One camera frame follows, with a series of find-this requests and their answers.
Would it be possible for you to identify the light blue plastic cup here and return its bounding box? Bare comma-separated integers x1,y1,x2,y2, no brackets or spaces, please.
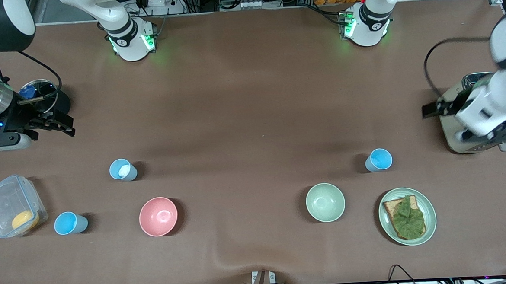
109,158,138,182
364,148,394,173
53,211,89,236

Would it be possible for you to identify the beige metal toaster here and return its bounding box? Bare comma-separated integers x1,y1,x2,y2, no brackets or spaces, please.
435,71,506,156

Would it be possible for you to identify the glass pan lid blue knob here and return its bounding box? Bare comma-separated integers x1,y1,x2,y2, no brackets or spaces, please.
18,79,59,116

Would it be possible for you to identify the clear plastic food container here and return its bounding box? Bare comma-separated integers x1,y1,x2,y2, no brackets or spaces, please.
0,173,50,239

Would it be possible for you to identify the orange round food piece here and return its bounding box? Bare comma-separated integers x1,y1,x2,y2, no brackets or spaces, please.
11,210,40,231

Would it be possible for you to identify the toast bread slice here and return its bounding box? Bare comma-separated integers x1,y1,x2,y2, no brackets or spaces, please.
382,195,427,242

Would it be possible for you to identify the pale green plate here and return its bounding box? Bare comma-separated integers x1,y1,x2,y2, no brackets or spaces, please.
377,186,438,248

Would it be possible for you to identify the green lettuce leaf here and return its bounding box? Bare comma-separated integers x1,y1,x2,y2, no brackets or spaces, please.
389,195,426,240

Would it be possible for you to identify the pink bowl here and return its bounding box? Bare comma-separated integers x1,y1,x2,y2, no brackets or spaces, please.
138,196,179,238

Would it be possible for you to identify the pale green bowl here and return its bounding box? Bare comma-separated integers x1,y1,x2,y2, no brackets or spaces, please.
304,182,347,224

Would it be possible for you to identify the brown table cloth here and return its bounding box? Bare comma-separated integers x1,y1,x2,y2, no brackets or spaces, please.
0,0,506,284

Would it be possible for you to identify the black saucepan with blue handle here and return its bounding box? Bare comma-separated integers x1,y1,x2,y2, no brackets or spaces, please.
16,78,73,124

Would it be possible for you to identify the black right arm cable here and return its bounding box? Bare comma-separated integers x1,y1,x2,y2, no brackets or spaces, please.
0,48,63,105

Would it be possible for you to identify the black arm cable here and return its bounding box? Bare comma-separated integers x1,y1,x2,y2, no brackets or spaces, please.
0,48,63,105
422,37,493,101

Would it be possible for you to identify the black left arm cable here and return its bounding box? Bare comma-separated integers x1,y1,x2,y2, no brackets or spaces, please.
422,37,493,101

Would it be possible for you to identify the black looped cable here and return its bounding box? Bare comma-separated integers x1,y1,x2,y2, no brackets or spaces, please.
387,263,417,284

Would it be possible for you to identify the grey metal bracket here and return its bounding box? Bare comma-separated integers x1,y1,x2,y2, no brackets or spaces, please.
251,270,276,284

